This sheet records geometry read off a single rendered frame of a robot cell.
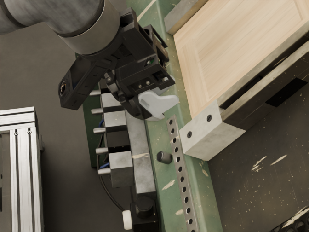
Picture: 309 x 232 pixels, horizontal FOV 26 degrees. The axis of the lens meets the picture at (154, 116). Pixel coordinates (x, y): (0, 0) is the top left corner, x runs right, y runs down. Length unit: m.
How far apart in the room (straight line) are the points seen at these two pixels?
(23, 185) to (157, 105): 1.33
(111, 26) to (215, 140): 0.64
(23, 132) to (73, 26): 1.58
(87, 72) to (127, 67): 0.05
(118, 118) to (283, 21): 0.51
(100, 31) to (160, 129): 0.77
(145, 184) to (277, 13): 0.51
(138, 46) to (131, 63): 0.04
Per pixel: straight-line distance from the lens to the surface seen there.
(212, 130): 1.38
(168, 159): 1.48
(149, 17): 1.75
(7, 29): 0.82
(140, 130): 1.69
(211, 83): 1.51
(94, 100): 2.19
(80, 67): 0.91
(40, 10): 0.78
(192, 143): 1.41
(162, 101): 0.95
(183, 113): 1.52
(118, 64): 0.89
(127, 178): 1.65
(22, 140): 2.34
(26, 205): 2.20
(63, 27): 0.79
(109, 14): 0.82
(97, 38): 0.81
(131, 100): 0.91
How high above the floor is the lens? 2.12
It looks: 53 degrees down
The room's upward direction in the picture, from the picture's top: straight up
